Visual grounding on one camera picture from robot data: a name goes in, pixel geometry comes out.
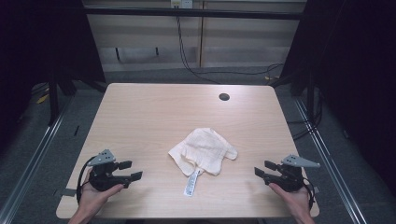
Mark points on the cream cloth with white label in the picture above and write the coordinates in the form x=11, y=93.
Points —
x=202, y=151

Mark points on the person's left hand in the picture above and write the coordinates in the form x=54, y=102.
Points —
x=93, y=199

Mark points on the black metal stand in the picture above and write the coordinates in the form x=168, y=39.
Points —
x=53, y=102

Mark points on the black horizontal bar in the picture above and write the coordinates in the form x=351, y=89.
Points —
x=186, y=13

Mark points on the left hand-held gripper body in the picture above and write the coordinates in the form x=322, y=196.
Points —
x=101, y=179

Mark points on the dark curtain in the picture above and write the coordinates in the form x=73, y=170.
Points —
x=40, y=46
x=358, y=77

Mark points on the round black table grommet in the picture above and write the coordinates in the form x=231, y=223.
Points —
x=224, y=96

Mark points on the white wall outlet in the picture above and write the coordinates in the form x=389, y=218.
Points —
x=182, y=3

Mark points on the person's right hand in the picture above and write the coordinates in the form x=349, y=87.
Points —
x=294, y=200

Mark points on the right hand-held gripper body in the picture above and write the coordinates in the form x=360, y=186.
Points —
x=288, y=179

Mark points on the yellow floor object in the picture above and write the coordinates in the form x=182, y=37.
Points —
x=42, y=99

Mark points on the metal floor rail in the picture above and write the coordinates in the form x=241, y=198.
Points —
x=34, y=155
x=327, y=155

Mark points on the grey tape strip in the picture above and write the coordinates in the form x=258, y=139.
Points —
x=316, y=189
x=67, y=192

